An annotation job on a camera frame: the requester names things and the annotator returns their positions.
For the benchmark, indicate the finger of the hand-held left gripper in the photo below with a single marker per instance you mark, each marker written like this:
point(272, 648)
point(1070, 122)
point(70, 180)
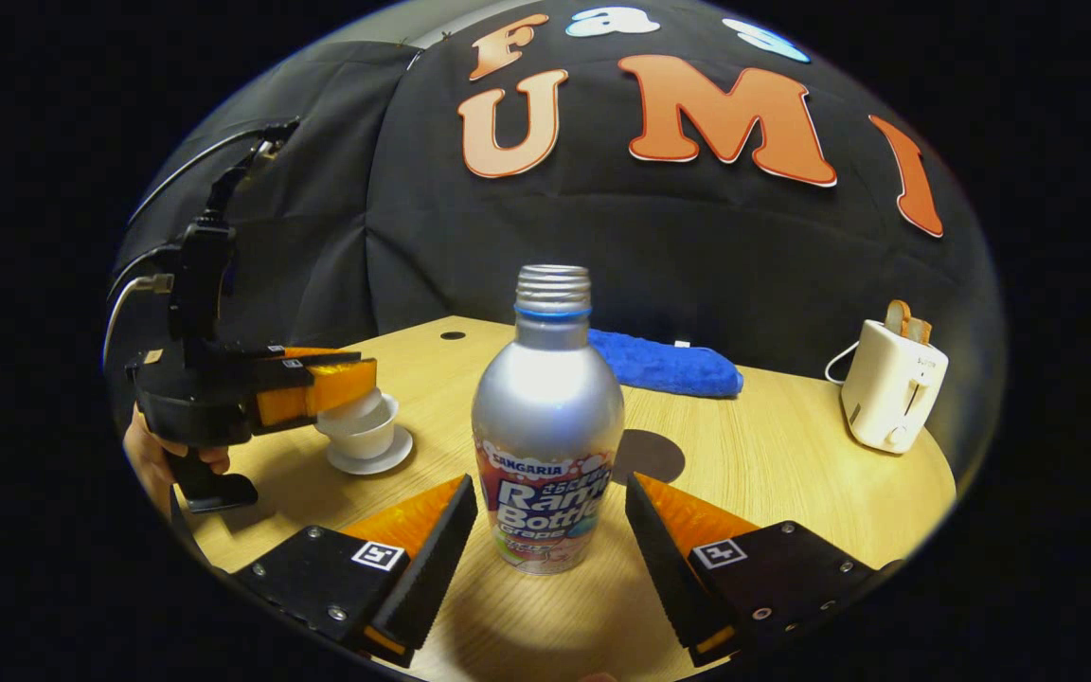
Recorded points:
point(318, 357)
point(318, 390)

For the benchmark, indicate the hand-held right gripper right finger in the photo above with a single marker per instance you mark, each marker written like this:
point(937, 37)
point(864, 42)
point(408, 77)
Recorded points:
point(673, 578)

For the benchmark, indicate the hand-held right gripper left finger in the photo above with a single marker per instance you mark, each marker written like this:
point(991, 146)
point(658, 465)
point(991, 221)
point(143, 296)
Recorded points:
point(432, 578)

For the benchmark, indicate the white teacup lid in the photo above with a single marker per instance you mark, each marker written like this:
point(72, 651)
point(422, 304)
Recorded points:
point(347, 412)

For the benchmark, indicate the white teacup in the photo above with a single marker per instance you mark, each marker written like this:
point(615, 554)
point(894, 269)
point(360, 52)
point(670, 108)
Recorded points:
point(367, 443)

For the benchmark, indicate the dark round coaster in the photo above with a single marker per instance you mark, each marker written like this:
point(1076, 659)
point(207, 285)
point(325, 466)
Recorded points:
point(654, 453)

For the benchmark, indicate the silver water bottle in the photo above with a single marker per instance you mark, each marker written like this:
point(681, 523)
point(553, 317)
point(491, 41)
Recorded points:
point(545, 407)

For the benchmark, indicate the white saucer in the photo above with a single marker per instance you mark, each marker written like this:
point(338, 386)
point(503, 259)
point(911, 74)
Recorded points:
point(384, 464)

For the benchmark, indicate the blue towel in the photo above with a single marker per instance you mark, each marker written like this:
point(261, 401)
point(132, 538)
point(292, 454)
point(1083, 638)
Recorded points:
point(669, 365)

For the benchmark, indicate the white toaster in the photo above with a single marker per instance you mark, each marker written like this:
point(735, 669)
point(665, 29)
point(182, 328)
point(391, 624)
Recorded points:
point(891, 393)

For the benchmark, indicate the black backdrop cloth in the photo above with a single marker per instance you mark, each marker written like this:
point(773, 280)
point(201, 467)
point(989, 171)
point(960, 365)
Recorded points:
point(697, 256)

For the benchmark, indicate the toasted bread slice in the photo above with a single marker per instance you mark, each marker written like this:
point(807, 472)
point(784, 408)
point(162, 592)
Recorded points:
point(920, 332)
point(899, 317)

